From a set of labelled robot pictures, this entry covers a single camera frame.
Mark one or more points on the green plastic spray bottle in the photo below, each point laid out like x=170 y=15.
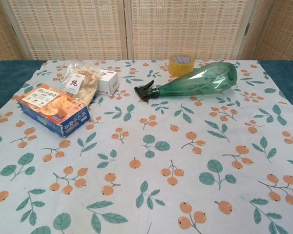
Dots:
x=197 y=80

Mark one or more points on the fruit print tablecloth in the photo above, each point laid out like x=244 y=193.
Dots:
x=146 y=158

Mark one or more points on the small white cardboard box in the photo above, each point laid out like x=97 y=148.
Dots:
x=108 y=81

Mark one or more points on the yellowish packing tape roll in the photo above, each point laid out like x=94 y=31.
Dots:
x=182 y=65

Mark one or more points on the clear bag of snacks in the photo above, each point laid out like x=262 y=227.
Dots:
x=84 y=81

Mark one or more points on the woven bamboo folding screen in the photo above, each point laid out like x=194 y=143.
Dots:
x=146 y=29

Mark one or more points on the orange and blue snack box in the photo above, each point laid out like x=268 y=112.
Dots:
x=51 y=107

